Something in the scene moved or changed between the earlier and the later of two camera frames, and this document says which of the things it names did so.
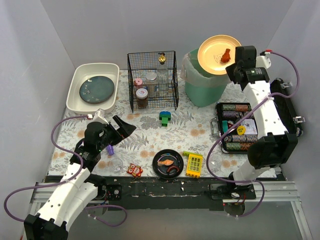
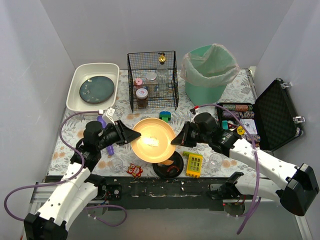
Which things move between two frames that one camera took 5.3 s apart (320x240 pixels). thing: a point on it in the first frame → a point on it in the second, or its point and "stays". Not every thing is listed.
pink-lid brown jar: x=142 y=95 stays
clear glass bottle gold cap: x=163 y=90 stays
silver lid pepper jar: x=152 y=83 stays
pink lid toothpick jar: x=138 y=83 stays
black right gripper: x=231 y=70 → x=186 y=134
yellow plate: x=217 y=52 → x=155 y=145
